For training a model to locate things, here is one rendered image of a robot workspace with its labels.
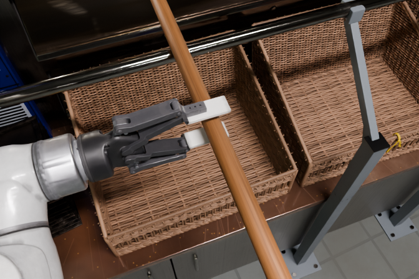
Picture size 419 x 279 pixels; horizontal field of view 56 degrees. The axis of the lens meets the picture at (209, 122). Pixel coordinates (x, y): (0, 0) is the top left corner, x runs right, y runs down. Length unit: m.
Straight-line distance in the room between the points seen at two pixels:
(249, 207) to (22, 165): 0.31
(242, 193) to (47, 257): 0.27
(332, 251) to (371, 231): 0.21
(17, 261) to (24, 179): 0.11
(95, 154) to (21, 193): 0.11
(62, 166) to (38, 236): 0.10
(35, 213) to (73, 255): 0.65
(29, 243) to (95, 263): 0.64
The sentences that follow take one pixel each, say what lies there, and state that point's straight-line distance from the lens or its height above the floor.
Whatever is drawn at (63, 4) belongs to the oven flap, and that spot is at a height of 1.05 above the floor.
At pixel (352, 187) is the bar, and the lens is 1.12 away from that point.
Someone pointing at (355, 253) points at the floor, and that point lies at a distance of 1.89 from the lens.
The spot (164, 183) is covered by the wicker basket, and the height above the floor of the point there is 0.59.
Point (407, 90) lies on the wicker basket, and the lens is 1.62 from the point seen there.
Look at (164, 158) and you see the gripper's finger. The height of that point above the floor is 1.14.
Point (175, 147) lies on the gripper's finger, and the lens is 0.65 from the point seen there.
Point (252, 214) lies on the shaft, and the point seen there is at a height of 1.20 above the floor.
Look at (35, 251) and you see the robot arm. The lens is 0.58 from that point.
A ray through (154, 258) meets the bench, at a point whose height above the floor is 0.58.
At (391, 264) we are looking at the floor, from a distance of 1.93.
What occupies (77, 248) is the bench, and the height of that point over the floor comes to 0.58.
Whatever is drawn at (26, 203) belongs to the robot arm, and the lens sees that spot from 0.60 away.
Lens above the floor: 1.71
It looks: 55 degrees down
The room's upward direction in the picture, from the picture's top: straight up
